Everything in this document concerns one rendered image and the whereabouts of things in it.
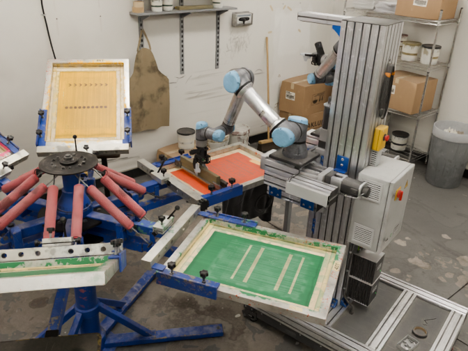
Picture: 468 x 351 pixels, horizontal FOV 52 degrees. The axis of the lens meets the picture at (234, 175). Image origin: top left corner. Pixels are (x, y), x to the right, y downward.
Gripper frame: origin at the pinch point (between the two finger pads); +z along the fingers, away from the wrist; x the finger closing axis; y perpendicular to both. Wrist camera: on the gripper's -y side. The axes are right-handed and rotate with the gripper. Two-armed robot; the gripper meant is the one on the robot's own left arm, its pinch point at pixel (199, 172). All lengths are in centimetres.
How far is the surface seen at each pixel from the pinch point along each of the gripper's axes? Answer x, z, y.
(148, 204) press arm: -39.9, 9.8, 2.2
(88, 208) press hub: -81, -4, 8
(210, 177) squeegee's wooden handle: -1.5, -2.7, 14.2
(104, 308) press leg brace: -76, 69, 7
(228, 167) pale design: 28.1, 5.2, -3.3
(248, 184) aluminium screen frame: 17.2, 2.0, 29.4
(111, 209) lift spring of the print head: -77, -12, 30
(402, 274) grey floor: 145, 100, 83
